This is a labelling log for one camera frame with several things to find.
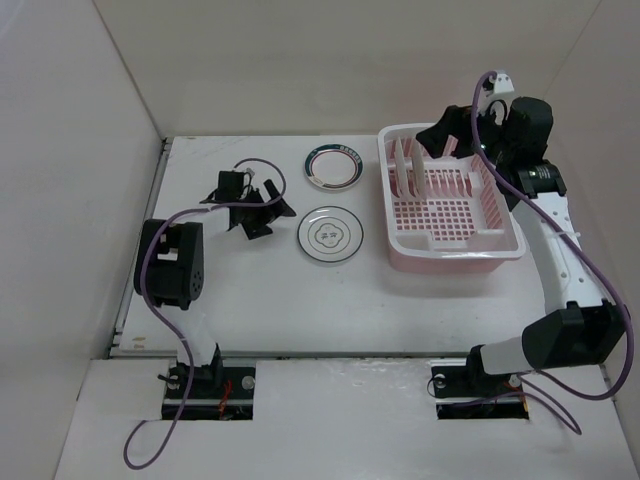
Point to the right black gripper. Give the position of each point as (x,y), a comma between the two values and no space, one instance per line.
(457,120)

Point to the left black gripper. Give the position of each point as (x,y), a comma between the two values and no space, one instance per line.
(269,213)

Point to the white plate with characters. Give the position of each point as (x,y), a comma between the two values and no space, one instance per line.
(330,234)

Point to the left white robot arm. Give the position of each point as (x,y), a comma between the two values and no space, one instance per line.
(170,263)

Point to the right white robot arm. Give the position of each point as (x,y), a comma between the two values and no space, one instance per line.
(584,317)

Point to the pink plastic dish rack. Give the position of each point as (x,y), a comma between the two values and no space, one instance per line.
(463,225)

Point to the green rimmed white plate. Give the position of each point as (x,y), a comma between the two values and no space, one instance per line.
(333,167)

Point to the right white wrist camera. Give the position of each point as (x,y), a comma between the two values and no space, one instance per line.
(498,83)

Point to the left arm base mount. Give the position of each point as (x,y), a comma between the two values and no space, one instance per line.
(228,398)

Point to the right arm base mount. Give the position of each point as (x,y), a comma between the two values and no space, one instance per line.
(460,396)

